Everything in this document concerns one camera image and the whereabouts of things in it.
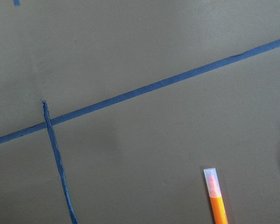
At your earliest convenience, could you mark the orange highlighter pen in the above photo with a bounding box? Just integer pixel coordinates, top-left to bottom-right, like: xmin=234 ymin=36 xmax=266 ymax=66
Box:
xmin=203 ymin=168 xmax=228 ymax=224

